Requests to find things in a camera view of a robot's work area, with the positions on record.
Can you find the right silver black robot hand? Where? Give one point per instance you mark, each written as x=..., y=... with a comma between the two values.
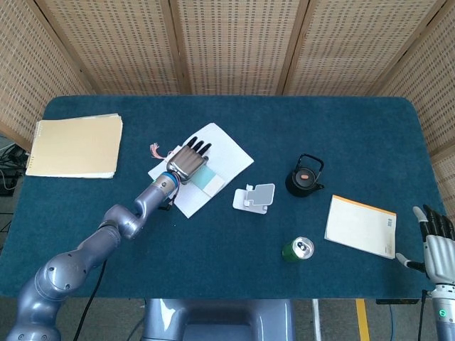
x=440, y=255

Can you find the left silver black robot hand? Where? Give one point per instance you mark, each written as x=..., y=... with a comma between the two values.
x=186, y=161

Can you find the light blue bookmark pink tassel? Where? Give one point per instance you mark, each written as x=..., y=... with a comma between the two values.
x=209, y=179

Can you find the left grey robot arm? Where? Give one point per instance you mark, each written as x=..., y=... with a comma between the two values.
x=71, y=266

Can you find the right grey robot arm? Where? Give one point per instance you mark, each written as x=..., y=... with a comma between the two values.
x=444, y=319

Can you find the open white lined notebook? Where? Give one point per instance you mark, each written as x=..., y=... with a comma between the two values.
x=231, y=156

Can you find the black bar under table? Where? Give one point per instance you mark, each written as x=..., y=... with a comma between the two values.
x=391, y=302

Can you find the blue felt table mat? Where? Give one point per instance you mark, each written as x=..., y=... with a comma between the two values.
x=249, y=117

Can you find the white folding phone stand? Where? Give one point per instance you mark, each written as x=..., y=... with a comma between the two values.
x=261, y=193

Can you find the cream notepad orange binding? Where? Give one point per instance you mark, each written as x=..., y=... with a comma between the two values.
x=355, y=223

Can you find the tan paper folder stack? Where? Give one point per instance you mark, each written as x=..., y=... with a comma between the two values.
x=71, y=147

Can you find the black teapot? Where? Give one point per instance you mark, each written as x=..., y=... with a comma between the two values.
x=302, y=184

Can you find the woven wooden folding screen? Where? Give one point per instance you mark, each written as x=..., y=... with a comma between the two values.
x=234, y=46

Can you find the green drink can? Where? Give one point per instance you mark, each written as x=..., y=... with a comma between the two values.
x=302, y=247

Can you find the blue-grey robot torso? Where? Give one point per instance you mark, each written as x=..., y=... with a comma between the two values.
x=213, y=319

